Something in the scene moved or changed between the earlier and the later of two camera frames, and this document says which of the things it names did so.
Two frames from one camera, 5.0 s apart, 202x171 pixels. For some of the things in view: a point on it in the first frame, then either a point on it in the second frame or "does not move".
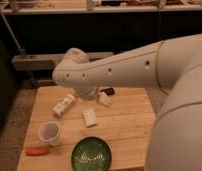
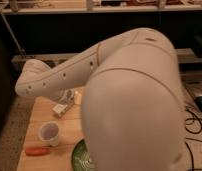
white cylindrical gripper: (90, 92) to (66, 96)
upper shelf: (7, 7) does not move
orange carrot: (39, 150) does not move
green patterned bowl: (91, 154) does not move
